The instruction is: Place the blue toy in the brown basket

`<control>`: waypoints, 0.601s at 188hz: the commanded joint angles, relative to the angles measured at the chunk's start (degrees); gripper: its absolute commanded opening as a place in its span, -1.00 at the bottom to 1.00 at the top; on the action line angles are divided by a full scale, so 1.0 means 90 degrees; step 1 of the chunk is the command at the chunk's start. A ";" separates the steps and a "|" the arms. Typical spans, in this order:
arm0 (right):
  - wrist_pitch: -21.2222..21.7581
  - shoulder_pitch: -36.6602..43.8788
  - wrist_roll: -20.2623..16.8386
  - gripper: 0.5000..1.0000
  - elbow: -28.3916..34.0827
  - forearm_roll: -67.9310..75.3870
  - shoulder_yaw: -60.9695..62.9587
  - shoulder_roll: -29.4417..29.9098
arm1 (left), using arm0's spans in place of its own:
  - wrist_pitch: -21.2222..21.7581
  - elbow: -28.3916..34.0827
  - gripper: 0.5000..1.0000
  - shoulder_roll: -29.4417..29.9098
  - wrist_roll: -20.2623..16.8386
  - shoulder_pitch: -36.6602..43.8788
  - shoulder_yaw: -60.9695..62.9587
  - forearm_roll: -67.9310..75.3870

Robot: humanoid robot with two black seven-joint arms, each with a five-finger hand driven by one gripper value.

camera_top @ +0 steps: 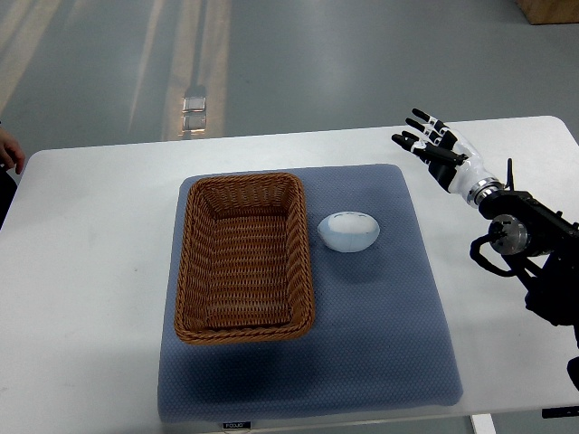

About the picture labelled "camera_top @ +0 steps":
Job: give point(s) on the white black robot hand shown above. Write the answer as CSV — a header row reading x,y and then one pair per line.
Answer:
x,y
451,147

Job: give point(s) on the blue white plush toy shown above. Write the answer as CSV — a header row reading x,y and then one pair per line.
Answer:
x,y
348,232

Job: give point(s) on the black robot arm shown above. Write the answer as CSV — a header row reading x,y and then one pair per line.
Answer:
x,y
525,239

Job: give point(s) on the brown wicker basket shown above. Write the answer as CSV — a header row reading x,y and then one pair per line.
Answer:
x,y
244,271

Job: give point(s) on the person's hand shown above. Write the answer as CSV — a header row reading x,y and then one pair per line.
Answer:
x,y
12,155

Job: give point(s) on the wooden box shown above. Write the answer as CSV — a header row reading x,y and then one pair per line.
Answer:
x,y
539,12

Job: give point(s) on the blue cushion mat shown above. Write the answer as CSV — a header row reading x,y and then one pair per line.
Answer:
x,y
380,339

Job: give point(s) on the metal floor plate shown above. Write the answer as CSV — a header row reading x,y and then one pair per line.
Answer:
x,y
193,112

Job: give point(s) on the white table leg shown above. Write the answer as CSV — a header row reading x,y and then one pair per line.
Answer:
x,y
482,424

